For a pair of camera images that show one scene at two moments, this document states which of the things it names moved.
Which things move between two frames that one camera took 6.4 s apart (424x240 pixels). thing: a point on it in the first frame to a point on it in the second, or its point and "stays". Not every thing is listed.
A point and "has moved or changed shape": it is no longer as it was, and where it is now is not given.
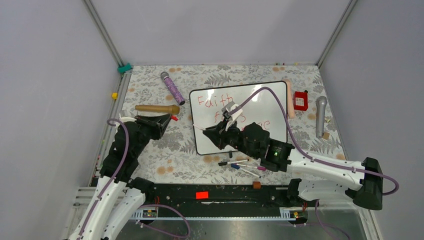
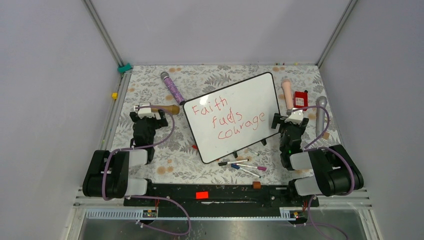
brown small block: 256,184 stays
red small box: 301,100 stays
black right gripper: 219,135 to 278,119
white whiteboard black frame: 263,108 has moved or changed shape
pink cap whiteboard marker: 261,168 stays
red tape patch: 201,195 stays
